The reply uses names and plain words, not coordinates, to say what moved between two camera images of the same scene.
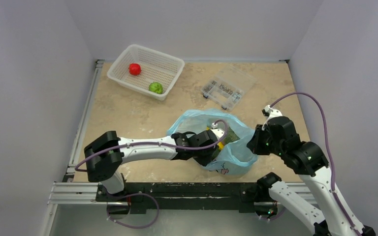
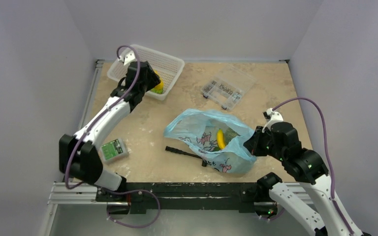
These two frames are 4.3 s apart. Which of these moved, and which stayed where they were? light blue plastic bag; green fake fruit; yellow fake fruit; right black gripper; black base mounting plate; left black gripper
Moved: left black gripper; yellow fake fruit
Stayed: black base mounting plate; light blue plastic bag; green fake fruit; right black gripper
